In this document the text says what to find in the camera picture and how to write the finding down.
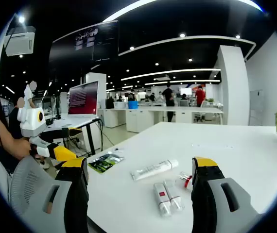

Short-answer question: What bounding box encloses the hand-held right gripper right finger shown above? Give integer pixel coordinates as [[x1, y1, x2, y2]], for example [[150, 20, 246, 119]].
[[191, 157, 260, 233]]

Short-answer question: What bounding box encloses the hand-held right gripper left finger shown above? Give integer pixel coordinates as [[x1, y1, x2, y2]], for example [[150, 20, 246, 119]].
[[21, 157, 90, 233]]

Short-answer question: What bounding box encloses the red collar skincare bottle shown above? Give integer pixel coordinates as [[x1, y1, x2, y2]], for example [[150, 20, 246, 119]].
[[179, 171, 193, 188]]

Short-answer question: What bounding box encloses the small red label skincare tube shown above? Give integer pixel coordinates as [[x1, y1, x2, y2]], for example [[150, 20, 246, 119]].
[[163, 179, 185, 212], [153, 182, 172, 217]]

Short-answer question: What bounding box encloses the green black foil packet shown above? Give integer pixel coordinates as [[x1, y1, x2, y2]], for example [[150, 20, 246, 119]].
[[88, 151, 125, 174]]

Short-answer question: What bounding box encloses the large white skincare tube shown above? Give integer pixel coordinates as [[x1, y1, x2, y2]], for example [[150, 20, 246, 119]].
[[130, 159, 179, 182]]

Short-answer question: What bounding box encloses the person's left hand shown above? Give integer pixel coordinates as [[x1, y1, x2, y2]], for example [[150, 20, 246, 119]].
[[12, 138, 36, 162]]

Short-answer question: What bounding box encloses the white monitor with red screen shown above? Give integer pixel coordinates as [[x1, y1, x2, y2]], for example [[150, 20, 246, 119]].
[[67, 79, 100, 117]]

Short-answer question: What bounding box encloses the grey mesh office chair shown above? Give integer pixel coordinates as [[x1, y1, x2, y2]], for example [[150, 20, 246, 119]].
[[8, 155, 65, 219]]

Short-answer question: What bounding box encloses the ceiling air conditioner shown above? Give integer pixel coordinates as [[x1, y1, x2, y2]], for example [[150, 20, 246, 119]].
[[3, 26, 36, 57]]

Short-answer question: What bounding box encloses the long white counter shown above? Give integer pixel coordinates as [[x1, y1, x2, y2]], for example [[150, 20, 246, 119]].
[[98, 106, 225, 133]]

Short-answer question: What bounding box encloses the hanging black display screen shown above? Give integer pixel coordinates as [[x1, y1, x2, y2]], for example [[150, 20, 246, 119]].
[[49, 20, 120, 64]]

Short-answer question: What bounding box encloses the white square pillar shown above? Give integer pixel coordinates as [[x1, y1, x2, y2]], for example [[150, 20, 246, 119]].
[[216, 45, 250, 126]]

